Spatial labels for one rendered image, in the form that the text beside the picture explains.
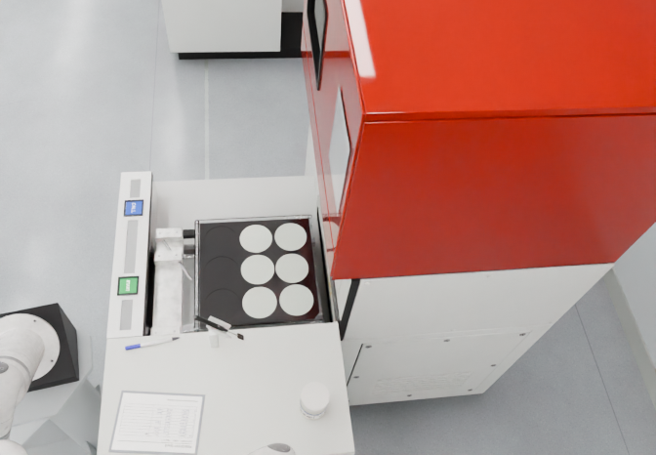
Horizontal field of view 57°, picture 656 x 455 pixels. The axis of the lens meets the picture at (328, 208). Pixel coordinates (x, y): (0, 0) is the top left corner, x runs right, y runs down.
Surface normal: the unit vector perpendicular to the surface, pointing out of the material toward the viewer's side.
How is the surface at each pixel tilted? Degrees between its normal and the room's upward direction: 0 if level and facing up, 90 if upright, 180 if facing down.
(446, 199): 90
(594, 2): 0
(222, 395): 0
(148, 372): 0
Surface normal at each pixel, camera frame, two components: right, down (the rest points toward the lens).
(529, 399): 0.09, -0.54
